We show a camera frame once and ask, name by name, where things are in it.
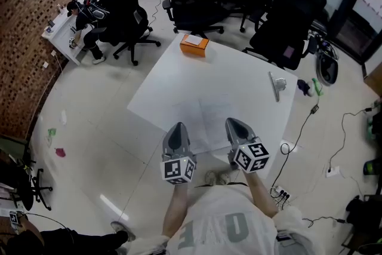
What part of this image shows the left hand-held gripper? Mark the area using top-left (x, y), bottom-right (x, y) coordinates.
top-left (160, 122), bottom-right (197, 186)

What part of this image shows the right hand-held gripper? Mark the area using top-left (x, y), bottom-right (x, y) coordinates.
top-left (225, 118), bottom-right (271, 173)

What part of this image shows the person's left forearm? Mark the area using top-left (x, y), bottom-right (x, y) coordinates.
top-left (162, 182), bottom-right (189, 239)

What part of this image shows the person's right forearm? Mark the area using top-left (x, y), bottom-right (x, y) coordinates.
top-left (243, 170), bottom-right (280, 219)

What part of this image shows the person's right shoe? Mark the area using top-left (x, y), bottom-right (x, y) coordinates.
top-left (217, 171), bottom-right (232, 186)

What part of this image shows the person's shoe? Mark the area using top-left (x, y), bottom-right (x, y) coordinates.
top-left (205, 170), bottom-right (218, 187)
top-left (217, 171), bottom-right (232, 186)

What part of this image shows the person's left shoe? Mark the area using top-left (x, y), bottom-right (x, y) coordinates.
top-left (205, 170), bottom-right (218, 187)

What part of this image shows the silver metal stand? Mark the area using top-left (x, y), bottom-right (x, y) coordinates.
top-left (267, 71), bottom-right (288, 103)

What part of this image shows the white power strip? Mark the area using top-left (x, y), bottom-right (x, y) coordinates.
top-left (270, 186), bottom-right (292, 204)

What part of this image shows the purple cloth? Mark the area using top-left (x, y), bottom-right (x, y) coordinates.
top-left (296, 79), bottom-right (312, 97)

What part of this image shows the person's white shirt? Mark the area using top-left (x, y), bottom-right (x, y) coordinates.
top-left (128, 184), bottom-right (326, 255)

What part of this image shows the green plastic item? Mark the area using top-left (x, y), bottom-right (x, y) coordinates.
top-left (311, 78), bottom-right (325, 97)

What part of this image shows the orange box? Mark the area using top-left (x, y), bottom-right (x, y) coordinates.
top-left (179, 33), bottom-right (210, 58)

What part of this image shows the black headset device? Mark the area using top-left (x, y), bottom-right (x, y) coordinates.
top-left (315, 51), bottom-right (340, 87)

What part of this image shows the green bottle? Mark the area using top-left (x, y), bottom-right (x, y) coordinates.
top-left (363, 159), bottom-right (382, 177)

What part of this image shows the brown cardboard box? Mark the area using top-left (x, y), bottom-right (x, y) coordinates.
top-left (363, 62), bottom-right (382, 97)

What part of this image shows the black chair base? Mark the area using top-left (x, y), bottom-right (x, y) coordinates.
top-left (0, 134), bottom-right (54, 213)

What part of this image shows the black bag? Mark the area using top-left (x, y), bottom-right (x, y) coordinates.
top-left (345, 194), bottom-right (382, 235)

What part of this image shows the white desk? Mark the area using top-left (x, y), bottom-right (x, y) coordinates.
top-left (41, 0), bottom-right (112, 66)

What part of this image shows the black power adapter cable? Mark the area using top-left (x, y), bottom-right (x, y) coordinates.
top-left (270, 95), bottom-right (321, 189)

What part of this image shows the white wall plug block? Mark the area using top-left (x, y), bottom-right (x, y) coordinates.
top-left (325, 165), bottom-right (341, 179)

